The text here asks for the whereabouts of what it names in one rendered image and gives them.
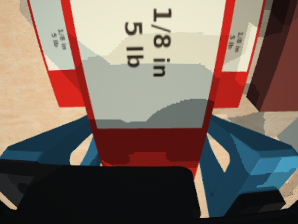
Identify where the dark brown low platform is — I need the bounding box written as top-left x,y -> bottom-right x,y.
246,0 -> 298,112

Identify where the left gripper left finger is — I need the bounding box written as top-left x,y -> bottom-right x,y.
0,115 -> 101,166

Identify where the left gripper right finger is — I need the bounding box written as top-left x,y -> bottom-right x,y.
199,114 -> 298,217

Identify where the red box with cream label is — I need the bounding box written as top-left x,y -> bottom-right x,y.
27,0 -> 85,107

